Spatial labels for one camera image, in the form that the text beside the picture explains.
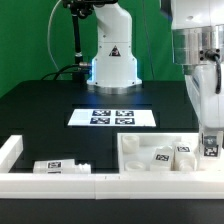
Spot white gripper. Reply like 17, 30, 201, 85
185, 64, 224, 131

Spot white square tabletop part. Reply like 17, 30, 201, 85
117, 133, 224, 173

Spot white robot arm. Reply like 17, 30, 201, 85
87, 0, 224, 131

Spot white sheet with tags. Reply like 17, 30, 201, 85
68, 109, 156, 127

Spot white U-shaped fence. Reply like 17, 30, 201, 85
0, 135, 224, 199

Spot black cables at base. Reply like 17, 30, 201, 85
40, 64, 93, 81

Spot white cable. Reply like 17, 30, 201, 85
46, 0, 64, 72

